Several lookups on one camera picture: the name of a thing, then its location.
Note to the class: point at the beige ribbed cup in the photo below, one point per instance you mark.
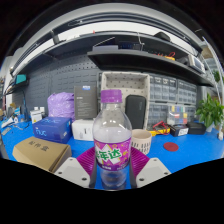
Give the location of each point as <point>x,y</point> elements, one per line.
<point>142,140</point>

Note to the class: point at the blue printed box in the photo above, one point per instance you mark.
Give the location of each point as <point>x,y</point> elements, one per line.
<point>51,130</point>

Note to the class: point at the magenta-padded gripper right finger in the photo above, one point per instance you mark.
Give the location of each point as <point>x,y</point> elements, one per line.
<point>153,170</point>

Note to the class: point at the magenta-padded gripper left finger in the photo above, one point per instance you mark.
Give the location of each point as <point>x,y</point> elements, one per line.
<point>71,170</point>

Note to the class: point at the white plug adapter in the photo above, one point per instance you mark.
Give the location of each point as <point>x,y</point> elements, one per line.
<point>220,135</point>

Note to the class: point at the grey small-parts drawer cabinet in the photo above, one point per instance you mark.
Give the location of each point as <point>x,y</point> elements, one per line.
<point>187,92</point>
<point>163,88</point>

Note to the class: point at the dark grey upright box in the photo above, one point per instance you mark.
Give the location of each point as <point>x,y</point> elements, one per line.
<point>85,103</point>

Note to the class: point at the yellow multimeter with red leads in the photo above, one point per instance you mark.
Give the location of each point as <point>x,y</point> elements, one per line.
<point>160,128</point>

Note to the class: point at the low grey drawer cabinet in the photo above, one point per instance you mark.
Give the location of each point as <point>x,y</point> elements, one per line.
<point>156,111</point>

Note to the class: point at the black wall shelf unit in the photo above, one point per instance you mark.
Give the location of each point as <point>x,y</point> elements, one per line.
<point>133,60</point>

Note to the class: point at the brown cardboard box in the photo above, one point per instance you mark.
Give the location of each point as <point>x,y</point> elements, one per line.
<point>40,151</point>

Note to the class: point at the black box with white label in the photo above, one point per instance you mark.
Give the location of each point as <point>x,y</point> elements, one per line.
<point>179,130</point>

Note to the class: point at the green potted plant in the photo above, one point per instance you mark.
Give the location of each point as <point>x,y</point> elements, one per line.
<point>210,111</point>

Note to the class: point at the clear bottle with purple cap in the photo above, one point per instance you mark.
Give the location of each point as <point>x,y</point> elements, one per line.
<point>112,133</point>

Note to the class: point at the black rounded case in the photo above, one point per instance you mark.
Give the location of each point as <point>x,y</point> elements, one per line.
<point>135,111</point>

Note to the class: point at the small white box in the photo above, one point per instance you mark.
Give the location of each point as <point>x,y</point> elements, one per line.
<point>36,116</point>

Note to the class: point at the white carton box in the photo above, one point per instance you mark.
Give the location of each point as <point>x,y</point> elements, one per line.
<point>82,130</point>

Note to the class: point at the flat black zip case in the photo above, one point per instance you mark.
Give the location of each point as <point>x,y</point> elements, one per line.
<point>196,128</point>

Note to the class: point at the clear organizer with coloured parts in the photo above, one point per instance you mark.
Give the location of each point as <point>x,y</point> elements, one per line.
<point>177,115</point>

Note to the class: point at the purple plastic bag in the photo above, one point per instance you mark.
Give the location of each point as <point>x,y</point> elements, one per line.
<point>61,105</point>

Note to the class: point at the flat round red coaster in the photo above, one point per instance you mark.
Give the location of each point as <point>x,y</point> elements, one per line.
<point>171,146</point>

